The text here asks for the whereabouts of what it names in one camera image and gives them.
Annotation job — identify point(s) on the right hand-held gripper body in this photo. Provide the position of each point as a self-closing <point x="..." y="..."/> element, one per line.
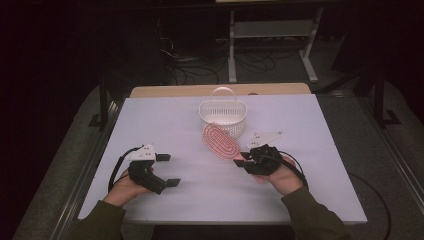
<point x="265" y="161"/>

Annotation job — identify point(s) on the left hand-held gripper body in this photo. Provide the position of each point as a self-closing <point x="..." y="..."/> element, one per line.
<point x="145" y="175"/>

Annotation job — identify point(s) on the pink hairbrush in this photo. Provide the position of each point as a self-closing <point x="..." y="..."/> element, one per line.
<point x="220" y="141"/>

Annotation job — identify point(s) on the white plastic basket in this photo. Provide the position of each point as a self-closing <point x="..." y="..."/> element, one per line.
<point x="222" y="113"/>

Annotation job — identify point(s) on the person's left hand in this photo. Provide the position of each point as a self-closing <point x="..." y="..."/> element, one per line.
<point x="125" y="191"/>

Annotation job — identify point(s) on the person's right hand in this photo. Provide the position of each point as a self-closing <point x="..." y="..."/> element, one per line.
<point x="286" y="181"/>

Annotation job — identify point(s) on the white table mat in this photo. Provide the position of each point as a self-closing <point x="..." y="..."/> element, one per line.
<point x="166" y="120"/>

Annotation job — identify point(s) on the black stand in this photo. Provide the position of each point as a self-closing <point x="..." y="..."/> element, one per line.
<point x="379" y="100"/>
<point x="103" y="106"/>

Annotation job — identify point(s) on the grey metal stand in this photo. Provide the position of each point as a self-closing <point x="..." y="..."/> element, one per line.
<point x="273" y="29"/>

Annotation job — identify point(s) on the metal rail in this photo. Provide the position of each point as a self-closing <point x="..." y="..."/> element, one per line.
<point x="396" y="156"/>
<point x="83" y="186"/>

